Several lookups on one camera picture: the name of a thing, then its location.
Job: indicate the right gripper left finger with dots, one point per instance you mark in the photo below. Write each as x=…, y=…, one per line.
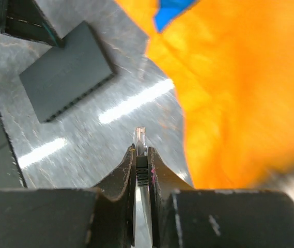
x=100, y=216

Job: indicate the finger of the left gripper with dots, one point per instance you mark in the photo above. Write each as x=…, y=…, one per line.
x=19, y=19
x=48, y=33

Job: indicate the dark grey network switch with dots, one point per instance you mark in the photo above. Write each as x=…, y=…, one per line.
x=63, y=76

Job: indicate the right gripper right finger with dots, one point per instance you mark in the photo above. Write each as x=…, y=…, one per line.
x=186, y=217

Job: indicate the orange Mickey Mouse pillow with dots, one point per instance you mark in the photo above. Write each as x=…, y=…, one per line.
x=232, y=64

